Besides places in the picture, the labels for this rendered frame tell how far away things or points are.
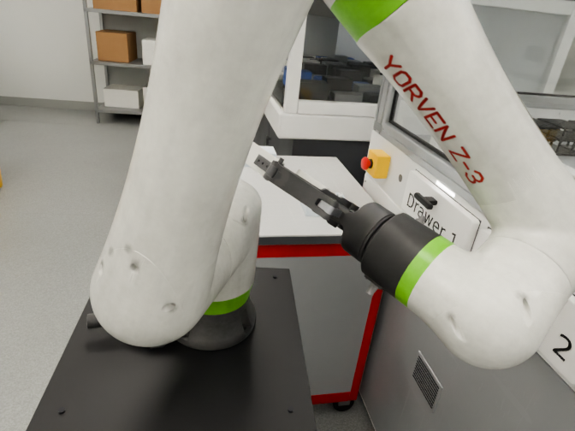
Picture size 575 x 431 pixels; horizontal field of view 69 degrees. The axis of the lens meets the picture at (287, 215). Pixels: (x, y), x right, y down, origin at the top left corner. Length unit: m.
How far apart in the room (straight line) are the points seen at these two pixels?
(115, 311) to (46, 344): 1.52
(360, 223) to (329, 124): 1.24
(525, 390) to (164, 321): 0.66
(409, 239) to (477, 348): 0.13
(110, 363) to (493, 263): 0.52
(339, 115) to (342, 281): 0.78
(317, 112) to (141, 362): 1.26
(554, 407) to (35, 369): 1.63
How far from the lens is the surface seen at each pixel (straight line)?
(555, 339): 0.79
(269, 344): 0.70
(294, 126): 1.70
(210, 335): 0.67
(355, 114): 1.75
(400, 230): 0.49
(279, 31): 0.32
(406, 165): 1.20
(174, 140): 0.34
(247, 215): 0.56
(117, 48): 4.75
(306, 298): 1.21
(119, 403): 0.64
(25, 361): 1.93
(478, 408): 1.02
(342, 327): 1.32
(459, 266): 0.47
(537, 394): 0.88
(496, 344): 0.46
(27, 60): 5.54
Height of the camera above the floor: 1.28
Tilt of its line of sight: 27 degrees down
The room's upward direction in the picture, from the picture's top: 6 degrees clockwise
